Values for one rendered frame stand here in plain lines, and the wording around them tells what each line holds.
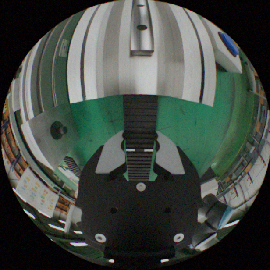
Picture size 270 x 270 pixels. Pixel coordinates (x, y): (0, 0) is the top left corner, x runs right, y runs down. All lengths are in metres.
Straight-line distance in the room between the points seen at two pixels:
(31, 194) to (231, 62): 3.33
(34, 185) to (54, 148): 2.96
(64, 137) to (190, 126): 0.24
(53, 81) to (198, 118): 0.28
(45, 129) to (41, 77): 0.08
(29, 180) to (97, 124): 2.95
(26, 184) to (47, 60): 2.98
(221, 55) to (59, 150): 0.29
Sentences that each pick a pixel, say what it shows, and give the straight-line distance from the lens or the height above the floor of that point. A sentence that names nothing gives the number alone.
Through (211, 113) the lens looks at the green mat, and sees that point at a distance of 0.20.
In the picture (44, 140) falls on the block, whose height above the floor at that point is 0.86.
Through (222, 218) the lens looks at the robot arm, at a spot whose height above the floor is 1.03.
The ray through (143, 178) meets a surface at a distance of 0.21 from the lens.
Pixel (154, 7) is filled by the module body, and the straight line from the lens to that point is 0.17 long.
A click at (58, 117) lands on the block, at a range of 0.17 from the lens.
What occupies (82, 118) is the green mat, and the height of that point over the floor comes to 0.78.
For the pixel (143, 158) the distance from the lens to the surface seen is 0.16.
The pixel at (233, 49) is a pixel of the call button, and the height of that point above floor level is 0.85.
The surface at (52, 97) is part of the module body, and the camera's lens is 0.18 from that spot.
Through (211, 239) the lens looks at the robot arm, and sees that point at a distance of 0.53.
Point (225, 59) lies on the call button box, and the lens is 0.16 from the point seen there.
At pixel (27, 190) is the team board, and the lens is 3.12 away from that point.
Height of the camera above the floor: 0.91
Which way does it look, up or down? 60 degrees down
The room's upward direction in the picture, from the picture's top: 176 degrees counter-clockwise
